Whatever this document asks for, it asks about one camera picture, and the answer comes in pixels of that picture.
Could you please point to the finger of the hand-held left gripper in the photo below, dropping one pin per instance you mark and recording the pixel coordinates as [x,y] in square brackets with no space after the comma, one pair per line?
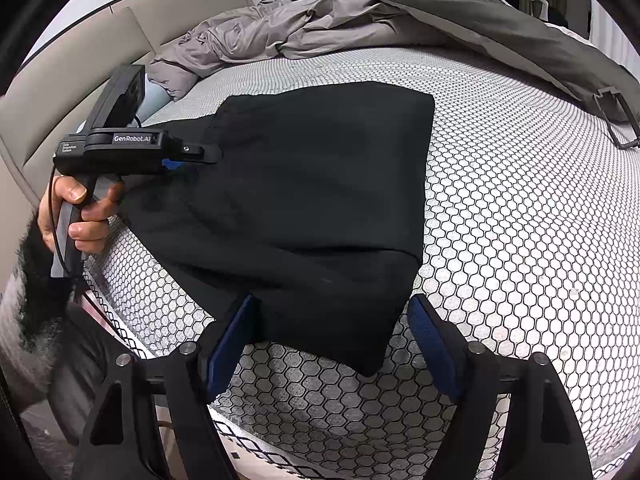
[200,152]

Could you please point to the beige padded headboard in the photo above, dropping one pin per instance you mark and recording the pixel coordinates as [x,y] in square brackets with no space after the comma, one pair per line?
[75,45]

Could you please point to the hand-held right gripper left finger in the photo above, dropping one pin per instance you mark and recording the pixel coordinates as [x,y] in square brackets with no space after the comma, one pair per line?
[232,340]

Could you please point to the light blue pillow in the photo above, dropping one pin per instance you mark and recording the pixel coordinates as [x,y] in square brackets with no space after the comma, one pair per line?
[152,102]

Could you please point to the honeycomb patterned mattress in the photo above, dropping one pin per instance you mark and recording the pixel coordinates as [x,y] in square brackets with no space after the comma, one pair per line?
[525,235]

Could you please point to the person's left hand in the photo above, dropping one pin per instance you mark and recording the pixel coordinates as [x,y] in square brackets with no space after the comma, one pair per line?
[87,230]

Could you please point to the person's left forearm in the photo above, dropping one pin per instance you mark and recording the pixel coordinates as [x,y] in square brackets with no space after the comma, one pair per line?
[30,300]

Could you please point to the taupe puffer jacket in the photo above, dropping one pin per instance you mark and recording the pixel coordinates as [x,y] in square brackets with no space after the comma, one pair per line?
[300,30]

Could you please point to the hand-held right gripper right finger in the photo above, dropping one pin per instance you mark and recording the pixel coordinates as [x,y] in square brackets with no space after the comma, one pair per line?
[432,345]

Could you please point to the black pants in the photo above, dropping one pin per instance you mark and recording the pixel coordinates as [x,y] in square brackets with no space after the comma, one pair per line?
[300,185]

